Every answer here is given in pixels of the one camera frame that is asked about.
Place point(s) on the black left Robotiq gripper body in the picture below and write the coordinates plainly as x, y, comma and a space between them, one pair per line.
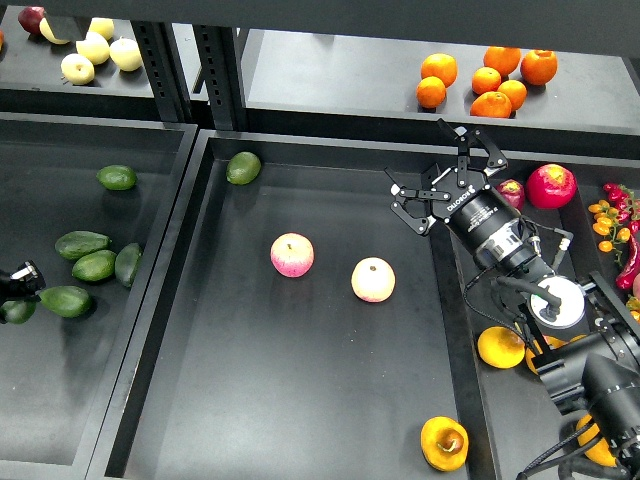
6, 287

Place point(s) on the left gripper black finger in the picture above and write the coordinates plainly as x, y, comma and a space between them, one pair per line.
26, 282

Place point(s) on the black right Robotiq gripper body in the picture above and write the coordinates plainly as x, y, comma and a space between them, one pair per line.
478, 216

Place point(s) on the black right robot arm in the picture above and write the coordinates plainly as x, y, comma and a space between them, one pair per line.
584, 340

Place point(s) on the green avocado lower left tray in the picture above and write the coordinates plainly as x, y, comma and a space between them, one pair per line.
66, 301

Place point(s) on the green avocado tray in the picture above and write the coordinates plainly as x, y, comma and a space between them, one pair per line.
117, 177
66, 301
76, 244
95, 267

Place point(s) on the dark green avocado upright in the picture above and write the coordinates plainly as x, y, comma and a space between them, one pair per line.
127, 263

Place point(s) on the yellow pear with long stem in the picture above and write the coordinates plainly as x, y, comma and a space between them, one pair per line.
501, 348

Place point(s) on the yellow pear middle right tray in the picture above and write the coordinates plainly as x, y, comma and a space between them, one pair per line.
530, 354

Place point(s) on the green avocado upper left tray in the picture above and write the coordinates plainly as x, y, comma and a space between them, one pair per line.
117, 177

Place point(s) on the green avocado at tray corner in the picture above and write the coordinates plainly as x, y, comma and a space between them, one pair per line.
243, 168

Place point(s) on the pale yellow pear front left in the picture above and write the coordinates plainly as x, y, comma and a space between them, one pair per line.
77, 69

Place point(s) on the pale yellow pear centre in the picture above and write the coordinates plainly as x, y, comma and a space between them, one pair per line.
94, 47

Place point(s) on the pale yellow pear back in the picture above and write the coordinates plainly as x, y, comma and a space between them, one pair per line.
102, 26

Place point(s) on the small dark red apple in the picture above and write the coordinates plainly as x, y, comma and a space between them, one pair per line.
513, 192

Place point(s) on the orange front of group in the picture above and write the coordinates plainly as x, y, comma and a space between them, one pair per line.
492, 104

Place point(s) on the orange of group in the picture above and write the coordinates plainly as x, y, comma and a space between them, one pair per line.
430, 92
442, 66
492, 104

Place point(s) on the large red apple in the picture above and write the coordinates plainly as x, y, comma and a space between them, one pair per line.
551, 186

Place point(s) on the pale pink apple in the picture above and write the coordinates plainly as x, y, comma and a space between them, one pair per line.
373, 280

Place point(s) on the orange lower right small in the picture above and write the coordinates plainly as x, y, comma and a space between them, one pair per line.
516, 92

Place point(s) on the small orange centre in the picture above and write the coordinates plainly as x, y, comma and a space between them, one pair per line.
485, 79

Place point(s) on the orange lower left of group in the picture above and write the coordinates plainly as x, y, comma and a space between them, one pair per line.
430, 92

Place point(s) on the orange top centre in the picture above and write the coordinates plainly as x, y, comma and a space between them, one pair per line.
504, 60

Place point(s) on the orange top right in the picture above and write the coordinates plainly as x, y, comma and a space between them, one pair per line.
539, 67

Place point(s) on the orange top left of group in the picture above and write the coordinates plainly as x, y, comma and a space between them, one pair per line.
442, 66

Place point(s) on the cherry tomato bunch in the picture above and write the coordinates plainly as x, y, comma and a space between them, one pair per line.
616, 220

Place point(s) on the pink red apple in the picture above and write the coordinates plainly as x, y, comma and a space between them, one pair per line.
292, 255

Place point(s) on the red chili pepper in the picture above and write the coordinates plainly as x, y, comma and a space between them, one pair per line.
625, 279

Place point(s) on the black centre tray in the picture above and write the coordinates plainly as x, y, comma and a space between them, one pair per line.
248, 374

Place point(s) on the dark red apple on shelf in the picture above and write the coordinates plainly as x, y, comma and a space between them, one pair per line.
30, 18

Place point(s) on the black perforated shelf post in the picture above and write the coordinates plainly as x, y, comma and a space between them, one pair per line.
220, 58

